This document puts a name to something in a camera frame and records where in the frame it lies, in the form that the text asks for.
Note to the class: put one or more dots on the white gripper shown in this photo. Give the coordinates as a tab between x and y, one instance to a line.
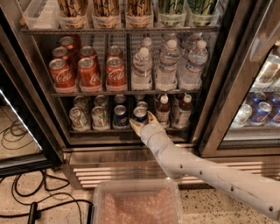
150	130

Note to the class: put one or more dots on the pepsi can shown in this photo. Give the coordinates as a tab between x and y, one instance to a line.
120	116
143	104
140	114
120	99

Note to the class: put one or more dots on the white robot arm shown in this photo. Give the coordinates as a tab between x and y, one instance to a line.
258	192

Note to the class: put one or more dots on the green soda can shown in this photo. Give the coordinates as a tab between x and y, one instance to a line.
101	101
78	119
100	120
80	103

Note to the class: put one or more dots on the front right coca-cola can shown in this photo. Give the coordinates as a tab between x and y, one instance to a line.
115	72

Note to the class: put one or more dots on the front left green soda can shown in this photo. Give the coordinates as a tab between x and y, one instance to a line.
78	119

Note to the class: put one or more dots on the rear left green soda can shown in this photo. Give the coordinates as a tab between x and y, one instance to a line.
80	103

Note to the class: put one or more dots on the front middle coca-cola can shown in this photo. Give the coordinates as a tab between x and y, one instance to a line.
90	77

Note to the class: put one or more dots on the second row right coca-cola can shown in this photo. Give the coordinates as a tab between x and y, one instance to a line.
114	51

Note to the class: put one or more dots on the second row coca-cola can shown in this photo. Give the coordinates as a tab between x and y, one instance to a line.
88	52
114	51
61	53

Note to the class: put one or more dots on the stainless steel fridge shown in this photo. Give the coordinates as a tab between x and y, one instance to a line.
88	158

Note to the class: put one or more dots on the front left coca-cola can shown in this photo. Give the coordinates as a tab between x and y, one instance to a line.
61	74

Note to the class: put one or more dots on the second row middle coca-cola can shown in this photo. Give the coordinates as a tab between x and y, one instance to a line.
88	52

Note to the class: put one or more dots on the right glass fridge door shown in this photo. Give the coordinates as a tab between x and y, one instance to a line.
252	28

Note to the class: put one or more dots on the right door white can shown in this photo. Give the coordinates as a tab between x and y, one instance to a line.
242	116

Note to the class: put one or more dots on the top shelf brown can right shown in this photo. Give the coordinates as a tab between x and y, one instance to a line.
139	13

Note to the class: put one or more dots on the shelf brown can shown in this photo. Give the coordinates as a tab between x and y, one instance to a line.
139	13
106	14
72	13

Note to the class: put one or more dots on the second row left coca-cola can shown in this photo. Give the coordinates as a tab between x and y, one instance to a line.
61	53

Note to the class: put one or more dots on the rear left coca-cola can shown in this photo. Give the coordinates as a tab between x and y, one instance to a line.
71	43

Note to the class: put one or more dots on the top shelf green can left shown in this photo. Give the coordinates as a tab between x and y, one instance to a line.
171	13

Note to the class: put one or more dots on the shelf green can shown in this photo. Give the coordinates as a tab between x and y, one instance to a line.
171	13
202	12

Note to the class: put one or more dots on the top shelf brown can middle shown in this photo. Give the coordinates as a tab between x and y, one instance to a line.
106	14

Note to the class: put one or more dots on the door blue can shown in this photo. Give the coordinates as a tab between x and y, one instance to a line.
274	115
260	113

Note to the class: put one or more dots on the open glass fridge door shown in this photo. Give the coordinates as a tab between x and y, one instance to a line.
24	146

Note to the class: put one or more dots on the top shelf green can right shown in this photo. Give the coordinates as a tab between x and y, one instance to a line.
202	12

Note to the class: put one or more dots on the top shelf brown can left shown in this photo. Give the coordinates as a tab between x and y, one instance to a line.
72	13

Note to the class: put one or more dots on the right door far blue can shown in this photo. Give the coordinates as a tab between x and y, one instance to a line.
274	115

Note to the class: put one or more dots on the empty clear shelf tray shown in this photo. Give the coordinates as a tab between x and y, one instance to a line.
41	14

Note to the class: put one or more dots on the left juice bottle white cap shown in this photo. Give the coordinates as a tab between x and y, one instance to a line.
163	110

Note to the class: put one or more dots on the juice bottle white cap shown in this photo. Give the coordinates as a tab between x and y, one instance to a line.
163	110
182	112

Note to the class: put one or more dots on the right juice bottle white cap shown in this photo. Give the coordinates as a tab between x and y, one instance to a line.
182	112

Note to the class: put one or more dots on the front left water bottle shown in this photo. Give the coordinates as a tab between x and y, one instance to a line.
141	70

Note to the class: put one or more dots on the water bottle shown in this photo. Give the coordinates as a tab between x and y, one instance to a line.
147	42
190	79
167	66
191	42
141	70

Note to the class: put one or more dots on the front middle water bottle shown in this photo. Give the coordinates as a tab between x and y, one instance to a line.
167	66

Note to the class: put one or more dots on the front right water bottle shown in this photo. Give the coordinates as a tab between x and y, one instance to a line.
190	79

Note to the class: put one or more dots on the rear left water bottle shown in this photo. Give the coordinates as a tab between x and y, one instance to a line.
147	42

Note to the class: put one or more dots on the clear plastic bin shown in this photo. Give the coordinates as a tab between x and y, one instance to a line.
137	201

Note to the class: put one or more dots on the rear right water bottle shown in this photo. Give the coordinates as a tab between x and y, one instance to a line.
191	42

